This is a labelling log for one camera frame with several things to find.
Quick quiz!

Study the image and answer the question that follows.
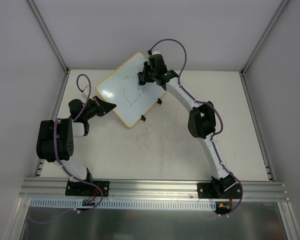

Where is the yellow framed whiteboard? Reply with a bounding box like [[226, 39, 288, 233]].
[[95, 52, 165, 128]]

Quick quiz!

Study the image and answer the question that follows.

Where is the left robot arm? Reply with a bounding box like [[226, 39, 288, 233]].
[[36, 96, 117, 195]]

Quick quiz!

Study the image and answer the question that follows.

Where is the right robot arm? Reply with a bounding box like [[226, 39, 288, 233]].
[[137, 53, 236, 199]]

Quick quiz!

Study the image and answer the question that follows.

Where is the black left easel foot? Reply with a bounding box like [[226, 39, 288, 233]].
[[140, 115, 146, 122]]

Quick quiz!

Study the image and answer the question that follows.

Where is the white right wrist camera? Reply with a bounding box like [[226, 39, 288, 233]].
[[147, 49, 161, 56]]

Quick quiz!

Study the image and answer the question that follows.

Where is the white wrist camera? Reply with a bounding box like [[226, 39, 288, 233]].
[[147, 49, 161, 56], [82, 85, 91, 98]]

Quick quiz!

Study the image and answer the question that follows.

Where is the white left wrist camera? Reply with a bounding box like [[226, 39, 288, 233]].
[[82, 85, 91, 98]]

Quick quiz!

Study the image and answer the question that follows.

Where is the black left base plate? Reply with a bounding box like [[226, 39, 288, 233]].
[[65, 180, 110, 197]]

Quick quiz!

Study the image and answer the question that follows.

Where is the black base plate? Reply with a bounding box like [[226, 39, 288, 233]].
[[196, 181, 243, 200], [65, 180, 110, 197]]

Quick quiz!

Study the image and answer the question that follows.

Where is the white slotted cable duct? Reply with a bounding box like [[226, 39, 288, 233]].
[[29, 197, 217, 211]]

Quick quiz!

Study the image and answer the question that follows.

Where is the aluminium mounting rail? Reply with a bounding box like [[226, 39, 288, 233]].
[[18, 177, 291, 202]]

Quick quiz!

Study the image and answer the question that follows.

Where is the left aluminium frame post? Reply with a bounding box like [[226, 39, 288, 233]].
[[25, 0, 69, 73]]

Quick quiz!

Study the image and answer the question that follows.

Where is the aluminium frame post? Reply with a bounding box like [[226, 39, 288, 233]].
[[25, 0, 69, 73], [240, 0, 291, 76]]

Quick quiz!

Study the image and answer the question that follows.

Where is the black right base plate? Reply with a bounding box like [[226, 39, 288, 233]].
[[196, 181, 243, 200]]

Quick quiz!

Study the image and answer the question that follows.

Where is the right aluminium frame post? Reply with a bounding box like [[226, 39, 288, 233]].
[[240, 0, 291, 76]]

